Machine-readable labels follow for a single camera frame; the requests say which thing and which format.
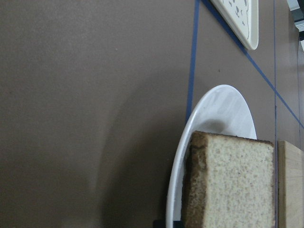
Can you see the cream bear serving tray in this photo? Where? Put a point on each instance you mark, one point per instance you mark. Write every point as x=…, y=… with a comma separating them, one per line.
x=242, y=17

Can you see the wooden cutting board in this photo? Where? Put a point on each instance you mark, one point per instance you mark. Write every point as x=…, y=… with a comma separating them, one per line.
x=290, y=186

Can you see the white round plate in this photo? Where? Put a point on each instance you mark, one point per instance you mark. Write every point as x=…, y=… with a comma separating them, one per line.
x=222, y=110

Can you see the bread slice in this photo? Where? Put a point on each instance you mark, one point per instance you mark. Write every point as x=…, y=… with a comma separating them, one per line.
x=229, y=182

